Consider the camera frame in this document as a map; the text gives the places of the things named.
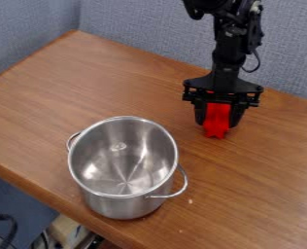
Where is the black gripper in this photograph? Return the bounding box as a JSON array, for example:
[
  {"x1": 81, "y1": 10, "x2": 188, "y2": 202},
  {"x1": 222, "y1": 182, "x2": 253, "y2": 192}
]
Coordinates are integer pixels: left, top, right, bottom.
[{"x1": 181, "y1": 63, "x2": 263, "y2": 128}]

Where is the red plastic block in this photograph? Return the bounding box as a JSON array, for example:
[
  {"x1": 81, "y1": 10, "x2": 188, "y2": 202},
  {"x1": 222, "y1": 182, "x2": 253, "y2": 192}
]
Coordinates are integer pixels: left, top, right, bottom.
[{"x1": 202, "y1": 103, "x2": 230, "y2": 139}]

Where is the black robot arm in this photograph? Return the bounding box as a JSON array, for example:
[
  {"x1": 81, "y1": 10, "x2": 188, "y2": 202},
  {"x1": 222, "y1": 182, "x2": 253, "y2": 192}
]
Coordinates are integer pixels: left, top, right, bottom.
[{"x1": 181, "y1": 0, "x2": 263, "y2": 128}]

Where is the stainless steel pot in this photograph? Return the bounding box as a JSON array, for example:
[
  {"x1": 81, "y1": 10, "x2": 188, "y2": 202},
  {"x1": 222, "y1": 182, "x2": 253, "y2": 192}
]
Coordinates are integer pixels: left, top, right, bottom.
[{"x1": 66, "y1": 116, "x2": 185, "y2": 220}]

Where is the beige box under table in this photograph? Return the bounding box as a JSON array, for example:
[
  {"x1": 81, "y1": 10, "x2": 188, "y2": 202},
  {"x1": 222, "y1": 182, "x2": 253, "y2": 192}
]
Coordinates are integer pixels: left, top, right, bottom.
[{"x1": 46, "y1": 215, "x2": 90, "y2": 249}]

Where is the black cable under table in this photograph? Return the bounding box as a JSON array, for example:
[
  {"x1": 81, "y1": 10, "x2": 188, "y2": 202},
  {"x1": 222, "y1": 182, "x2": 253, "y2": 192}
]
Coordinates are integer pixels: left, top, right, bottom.
[{"x1": 0, "y1": 213, "x2": 20, "y2": 249}]

